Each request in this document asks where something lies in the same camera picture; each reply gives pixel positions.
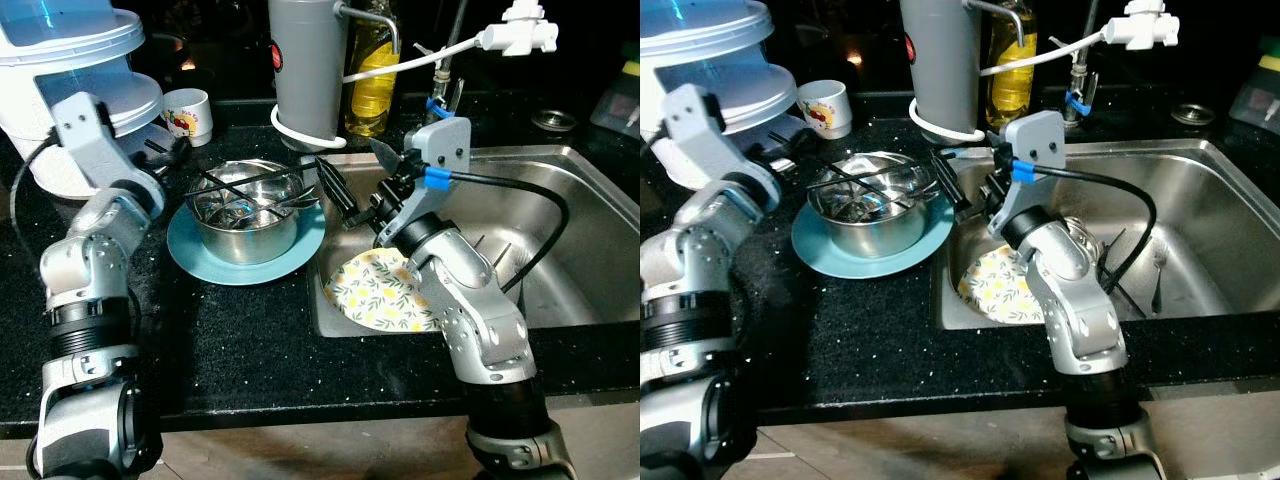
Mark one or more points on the steel faucet with blue tag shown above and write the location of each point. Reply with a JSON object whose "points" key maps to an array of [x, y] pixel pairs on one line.
{"points": [[1078, 75], [440, 100]]}

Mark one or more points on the white plastic tap fitting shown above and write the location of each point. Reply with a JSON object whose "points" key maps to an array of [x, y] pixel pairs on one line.
{"points": [[525, 35], [1150, 30]]}

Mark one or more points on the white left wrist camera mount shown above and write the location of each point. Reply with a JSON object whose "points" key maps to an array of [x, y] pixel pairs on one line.
{"points": [[700, 120], [85, 130]]}

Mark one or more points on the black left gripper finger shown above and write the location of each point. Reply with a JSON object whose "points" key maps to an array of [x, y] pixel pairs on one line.
{"points": [[800, 148], [170, 150]]}

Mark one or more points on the round metal sink strainer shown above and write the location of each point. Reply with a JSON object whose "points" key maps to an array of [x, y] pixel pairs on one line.
{"points": [[1193, 114], [553, 121]]}

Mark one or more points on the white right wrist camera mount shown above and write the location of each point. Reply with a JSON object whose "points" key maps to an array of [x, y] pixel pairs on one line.
{"points": [[1040, 140], [445, 145]]}

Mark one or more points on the black chopstick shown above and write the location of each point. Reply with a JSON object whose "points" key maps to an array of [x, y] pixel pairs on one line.
{"points": [[215, 182], [260, 178], [885, 172], [1112, 248], [840, 175], [478, 243], [1128, 292], [503, 254]]}

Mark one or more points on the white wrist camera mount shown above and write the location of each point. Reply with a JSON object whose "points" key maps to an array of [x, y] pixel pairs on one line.
{"points": [[445, 145], [700, 120], [1040, 140], [85, 130]]}

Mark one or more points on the steel spoon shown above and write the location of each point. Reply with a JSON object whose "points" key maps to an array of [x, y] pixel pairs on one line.
{"points": [[865, 205], [240, 210]]}

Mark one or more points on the white tiered plastic container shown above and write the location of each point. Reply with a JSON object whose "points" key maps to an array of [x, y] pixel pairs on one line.
{"points": [[80, 50], [700, 45]]}

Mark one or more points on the stainless steel sink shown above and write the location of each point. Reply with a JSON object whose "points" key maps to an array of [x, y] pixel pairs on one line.
{"points": [[580, 230], [1220, 220]]}

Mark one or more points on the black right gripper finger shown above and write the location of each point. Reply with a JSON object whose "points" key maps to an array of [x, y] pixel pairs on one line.
{"points": [[948, 182], [386, 160], [338, 195]]}

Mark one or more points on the yellow dish soap bottle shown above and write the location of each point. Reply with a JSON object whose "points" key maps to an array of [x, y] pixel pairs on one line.
{"points": [[372, 100], [1008, 90]]}

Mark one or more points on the grey cylindrical water filter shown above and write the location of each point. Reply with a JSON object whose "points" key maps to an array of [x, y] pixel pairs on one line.
{"points": [[940, 65], [310, 70]]}

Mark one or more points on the small ribbed steel bowl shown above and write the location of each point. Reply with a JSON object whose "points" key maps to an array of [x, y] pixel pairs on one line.
{"points": [[1080, 235]]}

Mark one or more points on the grey stone cabinet front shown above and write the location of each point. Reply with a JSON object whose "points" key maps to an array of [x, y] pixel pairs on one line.
{"points": [[950, 445], [300, 455]]}

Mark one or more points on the yellow floral print plate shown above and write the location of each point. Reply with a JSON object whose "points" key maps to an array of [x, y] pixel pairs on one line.
{"points": [[375, 295], [995, 290]]}

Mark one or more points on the large deep steel bowl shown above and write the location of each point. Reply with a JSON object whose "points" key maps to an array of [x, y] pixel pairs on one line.
{"points": [[870, 235], [245, 240]]}

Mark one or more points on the curved steel filter spout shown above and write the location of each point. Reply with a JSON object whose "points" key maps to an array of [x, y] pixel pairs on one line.
{"points": [[397, 40], [1026, 30]]}

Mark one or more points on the light blue plate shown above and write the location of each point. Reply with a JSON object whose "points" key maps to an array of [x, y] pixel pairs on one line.
{"points": [[200, 265], [825, 258]]}

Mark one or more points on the white cartoon print mug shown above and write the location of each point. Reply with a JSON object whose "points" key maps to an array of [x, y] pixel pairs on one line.
{"points": [[825, 115], [190, 125]]}

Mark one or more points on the yellow sponge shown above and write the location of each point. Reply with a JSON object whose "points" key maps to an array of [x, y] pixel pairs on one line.
{"points": [[632, 67]]}

